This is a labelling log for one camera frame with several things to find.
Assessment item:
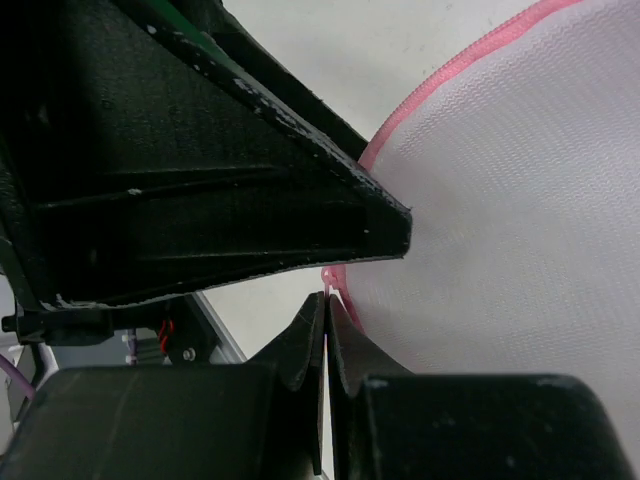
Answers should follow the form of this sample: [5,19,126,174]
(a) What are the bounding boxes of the aluminium front rail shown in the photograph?
[193,292,247,364]

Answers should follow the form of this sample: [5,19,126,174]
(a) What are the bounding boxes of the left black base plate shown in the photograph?
[113,294,219,366]

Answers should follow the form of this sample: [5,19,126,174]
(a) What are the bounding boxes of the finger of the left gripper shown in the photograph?
[1,1,412,308]
[172,0,367,160]

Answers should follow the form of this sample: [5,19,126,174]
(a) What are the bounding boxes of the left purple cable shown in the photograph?
[0,352,36,401]

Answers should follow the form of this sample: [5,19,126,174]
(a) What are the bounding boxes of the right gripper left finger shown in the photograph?
[1,292,325,480]

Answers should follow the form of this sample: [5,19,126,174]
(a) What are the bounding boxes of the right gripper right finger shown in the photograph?
[325,297,634,479]

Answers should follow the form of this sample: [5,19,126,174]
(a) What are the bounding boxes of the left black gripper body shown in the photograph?
[1,144,114,345]

